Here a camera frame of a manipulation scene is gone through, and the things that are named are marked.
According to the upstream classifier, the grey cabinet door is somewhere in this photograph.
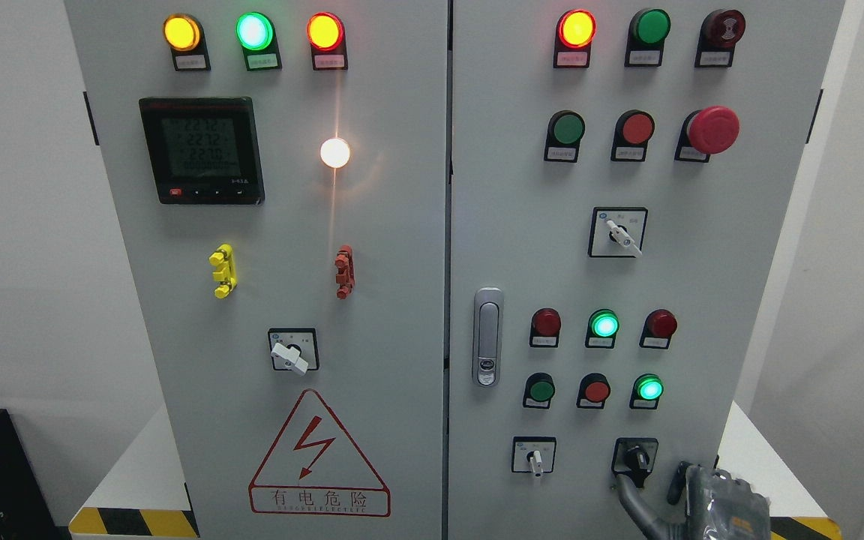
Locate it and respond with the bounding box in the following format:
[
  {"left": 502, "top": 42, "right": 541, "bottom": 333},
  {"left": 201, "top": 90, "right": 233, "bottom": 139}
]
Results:
[
  {"left": 65, "top": 1, "right": 449, "bottom": 539},
  {"left": 447, "top": 1, "right": 844, "bottom": 539}
]

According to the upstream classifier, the green push button lower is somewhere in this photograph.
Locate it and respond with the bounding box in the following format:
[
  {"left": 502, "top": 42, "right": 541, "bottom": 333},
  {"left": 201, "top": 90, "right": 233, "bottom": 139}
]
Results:
[{"left": 522, "top": 372, "right": 556, "bottom": 410}]

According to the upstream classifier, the silver door handle lock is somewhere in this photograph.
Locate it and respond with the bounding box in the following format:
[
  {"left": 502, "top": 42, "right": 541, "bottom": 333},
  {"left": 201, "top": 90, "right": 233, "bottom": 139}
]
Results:
[{"left": 471, "top": 287, "right": 504, "bottom": 387}]

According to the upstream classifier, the white glowing indicator lamp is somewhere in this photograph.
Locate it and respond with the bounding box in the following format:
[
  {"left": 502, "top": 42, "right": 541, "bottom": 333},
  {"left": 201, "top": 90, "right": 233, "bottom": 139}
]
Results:
[{"left": 319, "top": 136, "right": 351, "bottom": 169}]

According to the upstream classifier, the red terminal connector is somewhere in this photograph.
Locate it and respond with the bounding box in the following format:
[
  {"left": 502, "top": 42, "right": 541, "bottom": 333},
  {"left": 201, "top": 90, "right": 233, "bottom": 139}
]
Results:
[{"left": 334, "top": 244, "right": 356, "bottom": 299}]

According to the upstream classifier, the white selector switch lower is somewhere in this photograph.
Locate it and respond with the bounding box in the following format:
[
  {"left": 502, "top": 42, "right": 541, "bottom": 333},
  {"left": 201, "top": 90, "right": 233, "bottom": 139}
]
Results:
[{"left": 511, "top": 436, "right": 557, "bottom": 476}]

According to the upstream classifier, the dark red buzzer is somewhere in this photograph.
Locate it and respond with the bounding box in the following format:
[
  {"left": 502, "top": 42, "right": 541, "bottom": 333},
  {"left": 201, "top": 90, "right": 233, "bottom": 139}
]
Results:
[{"left": 694, "top": 9, "right": 746, "bottom": 69}]

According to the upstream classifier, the red push button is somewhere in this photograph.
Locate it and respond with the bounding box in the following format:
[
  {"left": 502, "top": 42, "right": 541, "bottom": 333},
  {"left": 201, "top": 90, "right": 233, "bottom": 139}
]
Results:
[
  {"left": 576, "top": 373, "right": 611, "bottom": 410},
  {"left": 610, "top": 109, "right": 656, "bottom": 163}
]

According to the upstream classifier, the dark red indicator middle right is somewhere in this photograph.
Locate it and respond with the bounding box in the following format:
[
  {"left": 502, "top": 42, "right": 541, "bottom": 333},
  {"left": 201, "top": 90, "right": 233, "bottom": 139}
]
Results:
[{"left": 639, "top": 310, "right": 678, "bottom": 350}]

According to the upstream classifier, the white selector switch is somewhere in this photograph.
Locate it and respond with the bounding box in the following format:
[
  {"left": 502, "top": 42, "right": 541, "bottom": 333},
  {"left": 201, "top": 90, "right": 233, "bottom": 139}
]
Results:
[
  {"left": 511, "top": 436, "right": 557, "bottom": 476},
  {"left": 587, "top": 206, "right": 648, "bottom": 259}
]

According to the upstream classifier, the dark red indicator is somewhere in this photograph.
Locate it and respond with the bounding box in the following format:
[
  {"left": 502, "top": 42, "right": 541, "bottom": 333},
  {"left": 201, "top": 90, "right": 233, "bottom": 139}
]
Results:
[
  {"left": 529, "top": 307, "right": 562, "bottom": 348},
  {"left": 639, "top": 310, "right": 678, "bottom": 350}
]

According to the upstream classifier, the black rotary knob switch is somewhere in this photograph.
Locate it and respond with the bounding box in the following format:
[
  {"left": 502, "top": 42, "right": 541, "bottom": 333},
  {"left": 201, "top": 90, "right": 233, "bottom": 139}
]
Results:
[{"left": 611, "top": 437, "right": 659, "bottom": 489}]

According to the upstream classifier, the orange red indicator left door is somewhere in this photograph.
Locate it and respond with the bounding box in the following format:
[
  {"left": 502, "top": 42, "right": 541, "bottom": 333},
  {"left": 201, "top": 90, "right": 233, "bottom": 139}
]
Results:
[{"left": 307, "top": 11, "right": 349, "bottom": 71}]

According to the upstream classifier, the yellow terminal connector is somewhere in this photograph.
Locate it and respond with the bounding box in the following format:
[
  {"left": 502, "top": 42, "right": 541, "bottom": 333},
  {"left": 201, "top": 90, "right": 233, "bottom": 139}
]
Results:
[{"left": 208, "top": 243, "right": 238, "bottom": 299}]

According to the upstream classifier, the red emergency stop button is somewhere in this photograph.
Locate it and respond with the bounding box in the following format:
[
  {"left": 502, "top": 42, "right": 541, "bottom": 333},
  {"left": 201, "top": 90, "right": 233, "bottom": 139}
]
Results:
[{"left": 674, "top": 105, "right": 740, "bottom": 164}]

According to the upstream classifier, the white selector switch upper right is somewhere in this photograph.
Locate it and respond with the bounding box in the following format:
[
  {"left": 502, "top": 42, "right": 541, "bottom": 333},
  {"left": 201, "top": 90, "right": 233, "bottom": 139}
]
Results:
[{"left": 587, "top": 206, "right": 648, "bottom": 259}]

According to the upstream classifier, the green push button upper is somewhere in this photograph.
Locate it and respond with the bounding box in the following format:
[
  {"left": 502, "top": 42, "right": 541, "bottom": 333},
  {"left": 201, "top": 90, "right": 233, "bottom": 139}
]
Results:
[{"left": 543, "top": 109, "right": 586, "bottom": 164}]

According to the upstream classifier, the white selector switch left door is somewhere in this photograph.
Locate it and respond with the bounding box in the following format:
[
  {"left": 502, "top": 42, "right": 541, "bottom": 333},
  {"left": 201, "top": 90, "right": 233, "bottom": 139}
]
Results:
[{"left": 268, "top": 327, "right": 320, "bottom": 376}]

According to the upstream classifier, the green push button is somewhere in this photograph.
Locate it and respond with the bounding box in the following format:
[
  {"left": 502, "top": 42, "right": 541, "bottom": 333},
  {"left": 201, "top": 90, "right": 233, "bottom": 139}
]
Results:
[
  {"left": 522, "top": 372, "right": 556, "bottom": 410},
  {"left": 543, "top": 109, "right": 586, "bottom": 164}
]

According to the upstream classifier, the green lit indicator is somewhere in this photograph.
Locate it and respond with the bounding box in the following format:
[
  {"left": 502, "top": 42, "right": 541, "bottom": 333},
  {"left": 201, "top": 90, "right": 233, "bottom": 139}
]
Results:
[
  {"left": 235, "top": 11, "right": 282, "bottom": 71},
  {"left": 585, "top": 310, "right": 620, "bottom": 349}
]

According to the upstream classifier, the dark red indicator middle left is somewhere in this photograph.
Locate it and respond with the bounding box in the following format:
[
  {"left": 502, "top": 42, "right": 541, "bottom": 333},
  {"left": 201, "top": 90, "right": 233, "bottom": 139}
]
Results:
[{"left": 529, "top": 307, "right": 562, "bottom": 348}]

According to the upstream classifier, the red push button upper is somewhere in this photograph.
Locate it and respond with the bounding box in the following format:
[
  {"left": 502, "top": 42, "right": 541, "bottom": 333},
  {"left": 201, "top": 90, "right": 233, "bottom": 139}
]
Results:
[{"left": 610, "top": 109, "right": 656, "bottom": 163}]

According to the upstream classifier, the red push button lower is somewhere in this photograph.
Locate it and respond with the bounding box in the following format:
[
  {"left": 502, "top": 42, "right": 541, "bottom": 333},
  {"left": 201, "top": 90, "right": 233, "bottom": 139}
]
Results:
[{"left": 576, "top": 373, "right": 611, "bottom": 410}]

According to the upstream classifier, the red lit indicator right door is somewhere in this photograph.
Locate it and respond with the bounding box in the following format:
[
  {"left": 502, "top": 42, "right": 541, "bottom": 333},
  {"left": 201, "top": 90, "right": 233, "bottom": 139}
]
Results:
[{"left": 554, "top": 9, "right": 597, "bottom": 69}]

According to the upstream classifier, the yellow indicator light top left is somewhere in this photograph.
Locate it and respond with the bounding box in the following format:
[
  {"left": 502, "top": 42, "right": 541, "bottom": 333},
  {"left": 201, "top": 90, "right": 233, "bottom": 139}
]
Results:
[{"left": 163, "top": 13, "right": 212, "bottom": 72}]

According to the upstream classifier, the left grey cabinet door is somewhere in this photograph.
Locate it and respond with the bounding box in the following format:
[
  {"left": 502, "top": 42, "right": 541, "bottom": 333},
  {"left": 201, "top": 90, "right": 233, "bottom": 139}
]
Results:
[{"left": 65, "top": 1, "right": 449, "bottom": 539}]

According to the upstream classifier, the black digital power meter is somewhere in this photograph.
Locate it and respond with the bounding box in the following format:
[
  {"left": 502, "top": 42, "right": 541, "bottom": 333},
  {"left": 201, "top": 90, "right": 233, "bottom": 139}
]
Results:
[{"left": 139, "top": 97, "right": 265, "bottom": 205}]

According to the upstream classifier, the red high voltage warning sticker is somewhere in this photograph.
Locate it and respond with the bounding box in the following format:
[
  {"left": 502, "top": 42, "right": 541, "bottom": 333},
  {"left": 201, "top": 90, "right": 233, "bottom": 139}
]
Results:
[{"left": 249, "top": 388, "right": 392, "bottom": 518}]

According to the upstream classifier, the green lit indicator middle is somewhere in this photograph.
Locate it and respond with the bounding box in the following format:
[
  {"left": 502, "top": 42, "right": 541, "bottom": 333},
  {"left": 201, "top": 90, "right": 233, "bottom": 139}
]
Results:
[{"left": 585, "top": 310, "right": 620, "bottom": 349}]

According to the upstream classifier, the green unlit indicator top right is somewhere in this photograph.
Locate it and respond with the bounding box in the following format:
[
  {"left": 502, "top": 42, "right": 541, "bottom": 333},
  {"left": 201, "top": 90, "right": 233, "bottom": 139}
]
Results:
[{"left": 625, "top": 9, "right": 671, "bottom": 68}]

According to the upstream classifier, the green lit indicator top left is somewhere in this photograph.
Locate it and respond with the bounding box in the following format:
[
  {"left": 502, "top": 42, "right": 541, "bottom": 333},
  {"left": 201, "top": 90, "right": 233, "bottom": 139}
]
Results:
[{"left": 235, "top": 11, "right": 282, "bottom": 71}]

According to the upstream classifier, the right grey cabinet door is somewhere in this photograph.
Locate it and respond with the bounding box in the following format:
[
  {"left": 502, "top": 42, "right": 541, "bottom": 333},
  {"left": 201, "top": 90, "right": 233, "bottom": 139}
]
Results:
[{"left": 447, "top": 1, "right": 844, "bottom": 539}]

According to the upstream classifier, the green lit button lower right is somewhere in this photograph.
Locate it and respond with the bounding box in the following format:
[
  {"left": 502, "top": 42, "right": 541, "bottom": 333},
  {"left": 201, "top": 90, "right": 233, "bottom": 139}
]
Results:
[{"left": 628, "top": 373, "right": 665, "bottom": 410}]

